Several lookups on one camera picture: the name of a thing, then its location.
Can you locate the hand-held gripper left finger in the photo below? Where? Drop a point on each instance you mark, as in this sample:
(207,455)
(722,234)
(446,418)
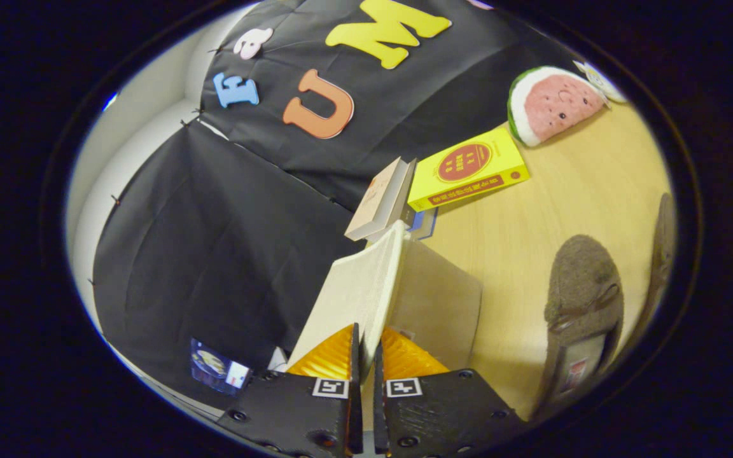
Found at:
(303,413)

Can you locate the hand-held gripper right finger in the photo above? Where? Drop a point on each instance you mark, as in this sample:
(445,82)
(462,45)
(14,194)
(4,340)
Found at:
(436,413)

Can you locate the beige fabric storage box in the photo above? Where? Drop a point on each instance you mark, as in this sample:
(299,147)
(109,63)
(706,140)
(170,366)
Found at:
(436,299)

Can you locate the brown fuzzy slipper shoe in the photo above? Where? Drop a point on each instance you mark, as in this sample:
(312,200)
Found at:
(583,280)
(662,242)

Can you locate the lit monitor screen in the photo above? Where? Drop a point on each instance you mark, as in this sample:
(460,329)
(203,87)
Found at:
(217,366)

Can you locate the black backdrop cloth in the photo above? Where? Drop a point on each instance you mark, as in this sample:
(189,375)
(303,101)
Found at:
(214,254)

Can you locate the beige paperback book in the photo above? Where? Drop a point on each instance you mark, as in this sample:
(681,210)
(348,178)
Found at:
(379,197)

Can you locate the yellow book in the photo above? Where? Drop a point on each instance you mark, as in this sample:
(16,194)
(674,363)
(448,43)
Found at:
(462,184)

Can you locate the watermelon slice plush toy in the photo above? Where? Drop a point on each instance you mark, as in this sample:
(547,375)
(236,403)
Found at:
(557,105)

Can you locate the white plush toy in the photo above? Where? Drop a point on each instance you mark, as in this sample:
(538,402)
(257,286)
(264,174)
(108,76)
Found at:
(602,83)

